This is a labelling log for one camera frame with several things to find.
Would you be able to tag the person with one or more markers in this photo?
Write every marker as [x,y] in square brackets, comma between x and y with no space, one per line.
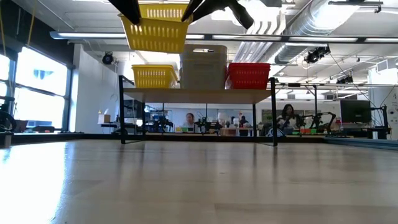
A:
[190,121]
[287,118]
[243,121]

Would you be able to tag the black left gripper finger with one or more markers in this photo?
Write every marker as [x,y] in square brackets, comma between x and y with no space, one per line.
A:
[130,11]
[205,6]

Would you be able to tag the grey plastic basket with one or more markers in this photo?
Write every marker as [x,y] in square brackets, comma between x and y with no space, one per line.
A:
[203,57]
[203,77]
[186,49]

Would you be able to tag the black background robot arm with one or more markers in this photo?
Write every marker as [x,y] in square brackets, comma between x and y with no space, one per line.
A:
[320,119]
[206,126]

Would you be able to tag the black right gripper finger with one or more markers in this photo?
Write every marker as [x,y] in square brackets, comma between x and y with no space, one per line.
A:
[244,17]

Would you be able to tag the wooden shelf with black legs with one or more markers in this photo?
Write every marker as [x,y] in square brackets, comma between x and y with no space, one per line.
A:
[199,96]

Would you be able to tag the black monitor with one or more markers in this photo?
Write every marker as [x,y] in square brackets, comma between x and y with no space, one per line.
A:
[356,111]

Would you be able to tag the large window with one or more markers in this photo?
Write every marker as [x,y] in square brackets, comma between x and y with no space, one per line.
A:
[40,93]

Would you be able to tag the black ceiling camera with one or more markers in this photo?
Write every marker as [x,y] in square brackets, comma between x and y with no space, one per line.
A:
[108,58]
[317,54]

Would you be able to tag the black aluminium table frame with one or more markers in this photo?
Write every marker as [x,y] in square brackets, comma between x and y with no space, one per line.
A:
[93,138]

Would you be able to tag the silver ventilation duct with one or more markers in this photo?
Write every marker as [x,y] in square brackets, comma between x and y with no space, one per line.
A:
[311,28]

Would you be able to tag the black overhead frame beam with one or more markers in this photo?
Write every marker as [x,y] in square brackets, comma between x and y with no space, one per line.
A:
[284,39]

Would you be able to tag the cardboard box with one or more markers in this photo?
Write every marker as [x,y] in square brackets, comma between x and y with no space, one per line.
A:
[104,119]

